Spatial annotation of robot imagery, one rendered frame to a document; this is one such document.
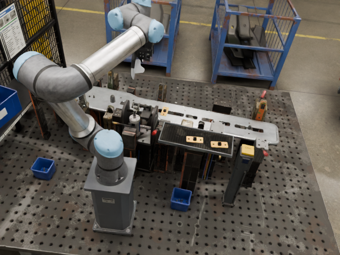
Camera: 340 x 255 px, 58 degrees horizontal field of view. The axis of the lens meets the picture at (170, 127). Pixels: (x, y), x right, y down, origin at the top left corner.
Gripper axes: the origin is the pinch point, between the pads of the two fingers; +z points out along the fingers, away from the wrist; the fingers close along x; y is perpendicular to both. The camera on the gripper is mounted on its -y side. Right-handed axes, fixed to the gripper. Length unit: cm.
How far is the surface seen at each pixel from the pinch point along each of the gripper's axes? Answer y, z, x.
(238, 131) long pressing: 58, 44, 20
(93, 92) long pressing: -37, 44, 29
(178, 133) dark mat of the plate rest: 24.6, 28.0, -7.2
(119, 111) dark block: -11.3, 32.0, 4.4
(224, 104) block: 47, 41, 40
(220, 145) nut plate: 46, 27, -10
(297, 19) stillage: 112, 51, 216
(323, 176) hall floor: 160, 144, 90
